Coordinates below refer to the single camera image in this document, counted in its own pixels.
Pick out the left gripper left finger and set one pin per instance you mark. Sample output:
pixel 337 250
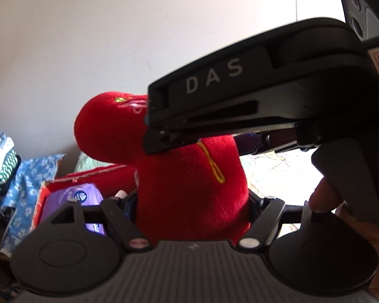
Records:
pixel 120 216

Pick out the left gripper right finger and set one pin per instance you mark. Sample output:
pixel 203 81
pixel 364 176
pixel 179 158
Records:
pixel 264 217

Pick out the red plush toy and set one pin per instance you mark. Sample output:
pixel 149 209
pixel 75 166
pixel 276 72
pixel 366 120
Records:
pixel 197 192

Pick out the right hand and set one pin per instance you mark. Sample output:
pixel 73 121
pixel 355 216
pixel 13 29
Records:
pixel 325 199

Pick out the red cardboard box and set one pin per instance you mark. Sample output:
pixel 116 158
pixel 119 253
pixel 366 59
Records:
pixel 109 180

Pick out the purple tissue pack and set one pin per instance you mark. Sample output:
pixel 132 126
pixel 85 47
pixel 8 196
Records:
pixel 87 194

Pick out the cartoon print bed sheet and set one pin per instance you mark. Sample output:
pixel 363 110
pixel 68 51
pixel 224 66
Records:
pixel 86 163

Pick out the blue floral cloth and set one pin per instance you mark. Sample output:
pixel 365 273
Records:
pixel 23 193

